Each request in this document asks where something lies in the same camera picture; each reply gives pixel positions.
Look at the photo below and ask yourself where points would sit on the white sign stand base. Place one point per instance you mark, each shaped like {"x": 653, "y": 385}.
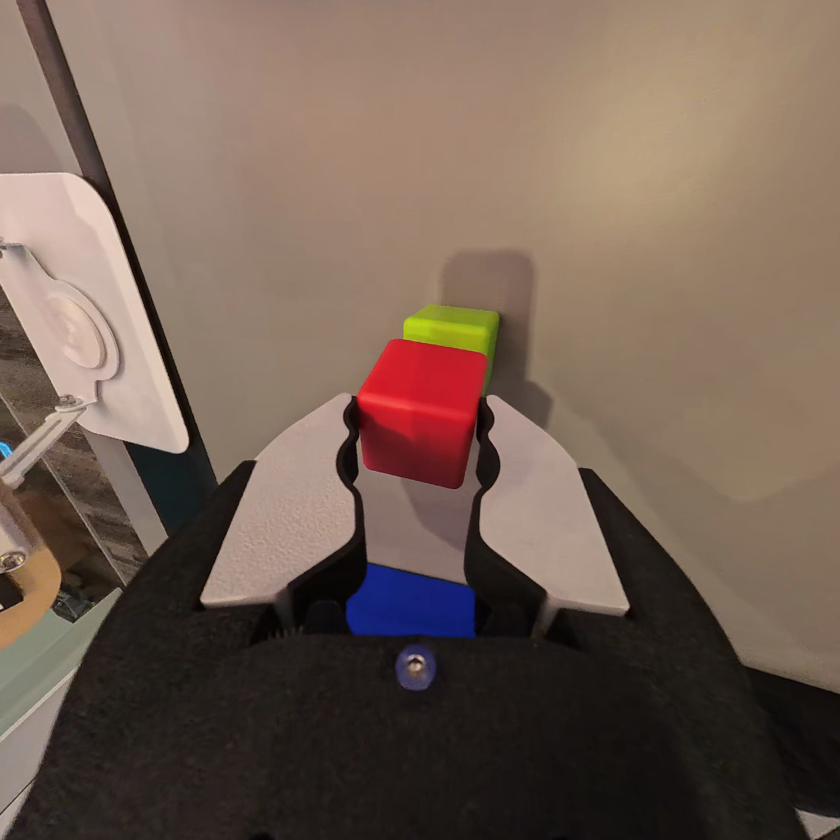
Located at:
{"x": 105, "y": 315}

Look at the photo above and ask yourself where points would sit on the blue plastic bin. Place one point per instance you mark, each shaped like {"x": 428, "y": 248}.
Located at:
{"x": 410, "y": 604}

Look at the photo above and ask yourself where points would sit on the green magnetic cube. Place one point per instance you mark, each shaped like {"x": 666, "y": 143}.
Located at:
{"x": 453, "y": 328}

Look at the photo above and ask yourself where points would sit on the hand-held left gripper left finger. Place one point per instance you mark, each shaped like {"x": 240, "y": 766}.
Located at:
{"x": 278, "y": 525}

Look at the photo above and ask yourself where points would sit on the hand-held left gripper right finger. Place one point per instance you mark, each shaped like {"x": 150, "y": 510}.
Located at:
{"x": 554, "y": 525}

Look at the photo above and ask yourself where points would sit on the red magnetic cube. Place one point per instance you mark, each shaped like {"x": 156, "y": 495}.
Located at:
{"x": 418, "y": 414}

